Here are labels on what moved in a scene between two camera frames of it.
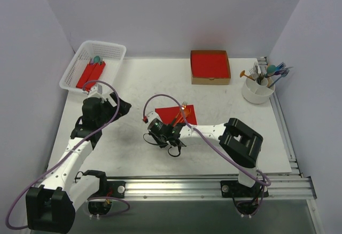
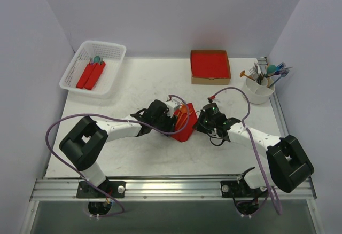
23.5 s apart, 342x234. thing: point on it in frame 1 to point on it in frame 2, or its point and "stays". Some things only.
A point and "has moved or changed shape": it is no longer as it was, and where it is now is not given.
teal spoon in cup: (270, 68) stays
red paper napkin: (168, 115) has moved or changed shape
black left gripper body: (117, 107) to (169, 123)
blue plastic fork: (281, 66) stays
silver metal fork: (254, 73) stays
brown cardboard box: (210, 67) stays
